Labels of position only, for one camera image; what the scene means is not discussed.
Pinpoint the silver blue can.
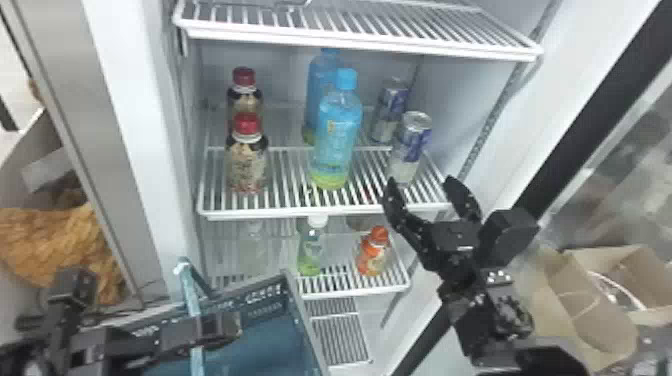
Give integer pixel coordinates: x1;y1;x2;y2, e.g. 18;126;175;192
369;78;411;145
387;110;434;185

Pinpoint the blue basket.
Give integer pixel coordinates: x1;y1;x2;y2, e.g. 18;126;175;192
104;256;329;376

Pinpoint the white fridge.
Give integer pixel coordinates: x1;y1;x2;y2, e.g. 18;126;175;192
10;0;664;376

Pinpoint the green bottle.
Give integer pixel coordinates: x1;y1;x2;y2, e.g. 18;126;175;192
296;215;330;277

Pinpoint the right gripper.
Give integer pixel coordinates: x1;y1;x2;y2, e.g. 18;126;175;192
380;175;493;288

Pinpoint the fridge door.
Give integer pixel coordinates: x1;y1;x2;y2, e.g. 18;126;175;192
390;0;672;376

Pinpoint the orange bottle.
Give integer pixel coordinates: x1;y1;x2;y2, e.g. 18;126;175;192
354;225;393;278

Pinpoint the blue bottle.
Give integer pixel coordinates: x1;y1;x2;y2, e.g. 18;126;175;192
309;68;364;191
302;48;344;146

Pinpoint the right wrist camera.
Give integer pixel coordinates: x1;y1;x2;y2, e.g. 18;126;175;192
474;208;541;269

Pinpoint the orange snack packet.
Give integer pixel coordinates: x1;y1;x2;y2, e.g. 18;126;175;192
0;201;126;307

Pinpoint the cardboard box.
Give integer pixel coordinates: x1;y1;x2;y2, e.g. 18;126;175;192
524;243;672;370

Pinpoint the dark bottle red cap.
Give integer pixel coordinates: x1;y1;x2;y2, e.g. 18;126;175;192
224;112;271;195
226;66;265;121

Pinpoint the clear bottle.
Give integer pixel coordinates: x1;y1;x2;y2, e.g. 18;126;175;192
236;219;269;275

